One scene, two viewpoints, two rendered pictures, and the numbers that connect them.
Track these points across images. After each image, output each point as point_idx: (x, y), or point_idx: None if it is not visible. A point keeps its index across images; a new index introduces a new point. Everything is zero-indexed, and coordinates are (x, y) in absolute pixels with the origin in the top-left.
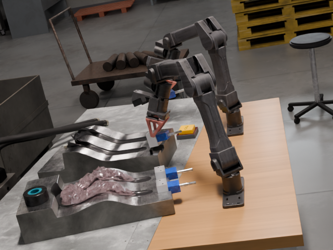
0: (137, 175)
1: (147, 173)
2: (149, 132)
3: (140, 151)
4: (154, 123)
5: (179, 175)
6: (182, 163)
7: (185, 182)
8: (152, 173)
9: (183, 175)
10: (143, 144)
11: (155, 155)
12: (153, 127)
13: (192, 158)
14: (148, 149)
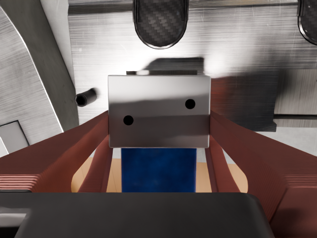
0: (3, 52)
1: (17, 89)
2: (92, 118)
3: (133, 20)
4: (225, 148)
5: (120, 154)
6: (203, 149)
7: (82, 174)
8: (21, 109)
9: (120, 165)
10: (225, 7)
11: (80, 115)
12: (214, 121)
13: (238, 175)
14: (154, 60)
